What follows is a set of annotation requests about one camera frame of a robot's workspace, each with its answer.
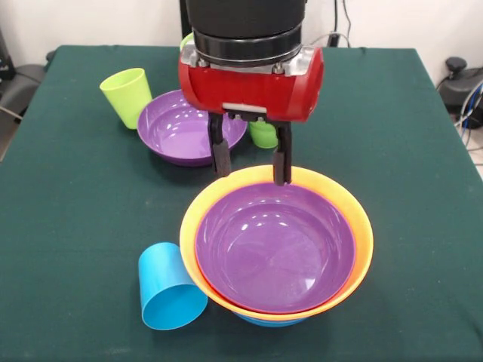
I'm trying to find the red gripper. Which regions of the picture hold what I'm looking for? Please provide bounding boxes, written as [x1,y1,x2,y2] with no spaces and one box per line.
[177,47,325,186]

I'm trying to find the purple bowl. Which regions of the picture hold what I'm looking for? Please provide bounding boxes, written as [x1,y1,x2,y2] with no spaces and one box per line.
[194,183,357,314]
[137,89,248,167]

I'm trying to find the orange bowl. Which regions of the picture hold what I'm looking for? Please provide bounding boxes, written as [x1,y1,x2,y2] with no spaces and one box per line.
[203,286,352,324]
[179,164,374,321]

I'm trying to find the yellow-green cup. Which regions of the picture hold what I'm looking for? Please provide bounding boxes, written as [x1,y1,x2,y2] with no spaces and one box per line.
[99,67,153,130]

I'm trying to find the blue cup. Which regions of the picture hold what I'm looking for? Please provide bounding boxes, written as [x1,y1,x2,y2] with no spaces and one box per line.
[137,242,209,332]

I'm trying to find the blue bowl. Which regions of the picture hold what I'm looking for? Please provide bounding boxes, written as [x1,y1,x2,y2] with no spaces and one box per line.
[235,312,309,329]

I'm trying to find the dark green table cloth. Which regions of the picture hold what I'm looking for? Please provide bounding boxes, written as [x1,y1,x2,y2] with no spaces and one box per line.
[0,44,483,362]

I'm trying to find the black equipment box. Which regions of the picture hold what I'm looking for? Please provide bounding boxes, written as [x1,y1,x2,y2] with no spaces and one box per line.
[0,28,17,81]

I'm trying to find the black hanging cable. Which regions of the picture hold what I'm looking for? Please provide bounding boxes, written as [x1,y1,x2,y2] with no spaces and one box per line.
[331,0,355,48]

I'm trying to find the grey pedestal foot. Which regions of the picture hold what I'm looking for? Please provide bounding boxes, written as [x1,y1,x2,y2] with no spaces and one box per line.
[0,51,56,114]
[437,56,483,114]

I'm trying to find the tangle of cables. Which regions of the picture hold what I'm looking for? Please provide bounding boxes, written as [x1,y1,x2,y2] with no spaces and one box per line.
[454,82,483,152]

